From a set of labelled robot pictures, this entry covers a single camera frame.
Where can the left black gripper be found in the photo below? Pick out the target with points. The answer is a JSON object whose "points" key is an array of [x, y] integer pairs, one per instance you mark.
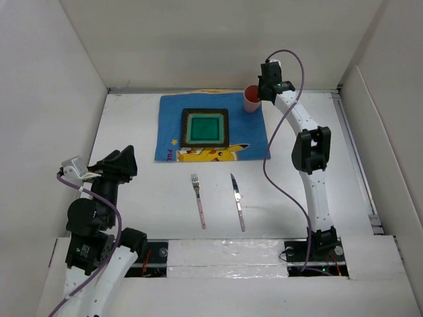
{"points": [[120, 165]]}

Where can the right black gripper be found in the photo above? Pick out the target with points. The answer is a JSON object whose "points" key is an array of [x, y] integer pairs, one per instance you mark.
{"points": [[261, 95]]}

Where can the pink plastic cup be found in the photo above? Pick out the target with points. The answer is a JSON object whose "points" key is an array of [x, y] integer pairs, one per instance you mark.
{"points": [[251, 101]]}

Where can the fork with pink handle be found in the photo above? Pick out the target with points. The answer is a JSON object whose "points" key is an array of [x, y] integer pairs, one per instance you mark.
{"points": [[196, 186]]}

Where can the square green ceramic plate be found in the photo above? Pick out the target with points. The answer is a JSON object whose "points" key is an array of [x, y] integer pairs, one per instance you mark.
{"points": [[204, 127]]}

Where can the blue Pikachu placemat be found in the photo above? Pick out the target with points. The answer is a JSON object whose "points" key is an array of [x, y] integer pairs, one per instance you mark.
{"points": [[247, 139]]}

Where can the knife with pink handle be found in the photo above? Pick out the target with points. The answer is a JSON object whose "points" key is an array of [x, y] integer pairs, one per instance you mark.
{"points": [[237, 197]]}

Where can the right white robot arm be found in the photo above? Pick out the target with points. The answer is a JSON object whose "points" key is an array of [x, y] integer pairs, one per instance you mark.
{"points": [[310, 155]]}

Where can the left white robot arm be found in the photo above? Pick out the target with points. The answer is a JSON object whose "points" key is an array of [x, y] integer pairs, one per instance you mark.
{"points": [[100, 250]]}

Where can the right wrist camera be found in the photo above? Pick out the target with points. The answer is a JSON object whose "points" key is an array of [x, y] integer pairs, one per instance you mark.
{"points": [[274, 61]]}

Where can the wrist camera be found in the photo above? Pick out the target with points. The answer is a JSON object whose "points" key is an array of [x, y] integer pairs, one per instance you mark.
{"points": [[274, 61], [74, 168]]}

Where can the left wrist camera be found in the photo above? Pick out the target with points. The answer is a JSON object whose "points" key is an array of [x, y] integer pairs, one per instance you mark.
{"points": [[74, 168]]}

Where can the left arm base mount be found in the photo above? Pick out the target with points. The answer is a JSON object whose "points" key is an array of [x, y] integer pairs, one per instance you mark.
{"points": [[154, 264]]}

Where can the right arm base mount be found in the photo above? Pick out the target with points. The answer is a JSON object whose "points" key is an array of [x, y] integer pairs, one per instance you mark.
{"points": [[328, 263]]}

